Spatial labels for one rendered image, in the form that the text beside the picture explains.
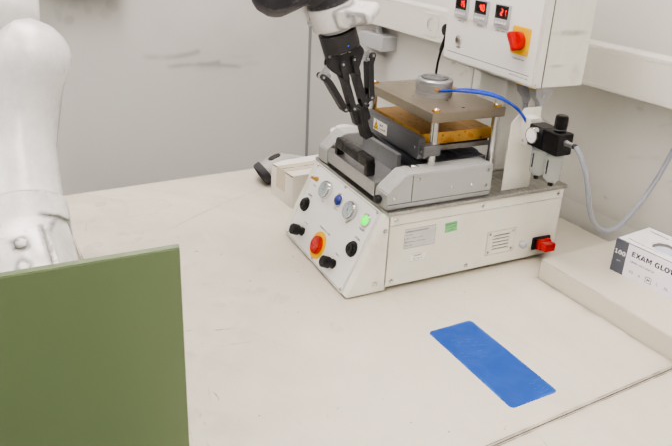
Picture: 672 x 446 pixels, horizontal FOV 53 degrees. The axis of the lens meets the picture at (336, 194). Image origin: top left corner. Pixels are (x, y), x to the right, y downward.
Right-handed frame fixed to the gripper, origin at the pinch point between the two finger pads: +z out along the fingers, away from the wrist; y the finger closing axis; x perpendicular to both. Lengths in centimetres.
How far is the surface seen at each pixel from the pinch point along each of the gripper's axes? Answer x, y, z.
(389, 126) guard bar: -0.5, -6.0, 4.0
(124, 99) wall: -143, 36, 19
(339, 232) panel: 5.2, 13.6, 18.7
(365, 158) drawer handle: 6.4, 3.9, 4.6
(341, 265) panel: 11.0, 17.1, 22.2
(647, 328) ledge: 50, -24, 38
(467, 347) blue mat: 39, 7, 31
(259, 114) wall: -148, -13, 49
